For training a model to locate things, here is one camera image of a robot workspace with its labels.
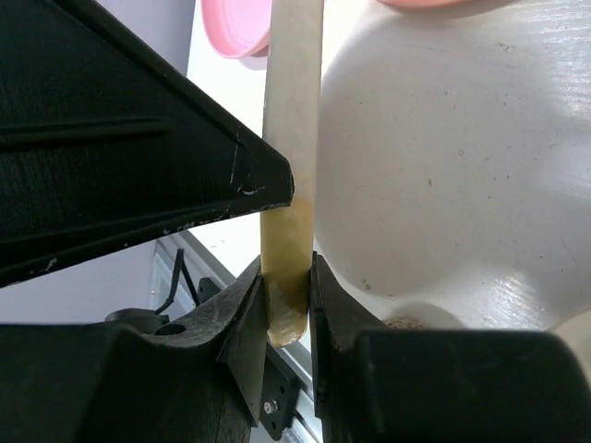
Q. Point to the small speckled ceramic cup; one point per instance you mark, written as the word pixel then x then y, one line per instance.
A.
pixel 404 323

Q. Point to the aluminium table edge rail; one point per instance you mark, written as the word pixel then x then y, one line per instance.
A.
pixel 219 263

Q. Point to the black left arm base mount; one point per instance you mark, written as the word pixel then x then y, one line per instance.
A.
pixel 208 376

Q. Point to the cream and yellow plate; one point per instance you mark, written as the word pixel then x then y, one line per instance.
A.
pixel 291 126

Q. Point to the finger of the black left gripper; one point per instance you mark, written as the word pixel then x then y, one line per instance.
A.
pixel 104 145

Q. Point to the solid pink plate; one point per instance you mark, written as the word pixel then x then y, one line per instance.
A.
pixel 237 28

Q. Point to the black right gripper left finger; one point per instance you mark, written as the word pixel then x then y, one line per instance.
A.
pixel 53 382

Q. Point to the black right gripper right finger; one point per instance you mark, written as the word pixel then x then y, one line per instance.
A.
pixel 373 383

